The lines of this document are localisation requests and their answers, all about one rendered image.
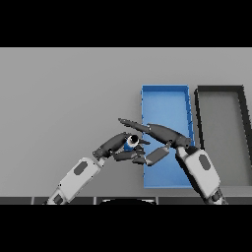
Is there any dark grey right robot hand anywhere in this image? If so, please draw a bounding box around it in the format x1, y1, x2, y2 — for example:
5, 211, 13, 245
117, 117, 193, 167

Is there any dark grey bin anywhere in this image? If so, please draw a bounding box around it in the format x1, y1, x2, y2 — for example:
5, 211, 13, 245
194, 85, 252, 188

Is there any blue bin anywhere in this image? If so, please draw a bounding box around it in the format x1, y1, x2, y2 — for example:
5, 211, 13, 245
140, 85, 196, 189

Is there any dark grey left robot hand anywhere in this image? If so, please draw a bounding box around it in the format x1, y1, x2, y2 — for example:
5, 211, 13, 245
92, 131, 152, 165

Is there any blue pipe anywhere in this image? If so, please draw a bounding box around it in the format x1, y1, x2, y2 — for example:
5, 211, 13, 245
123, 134, 141, 153

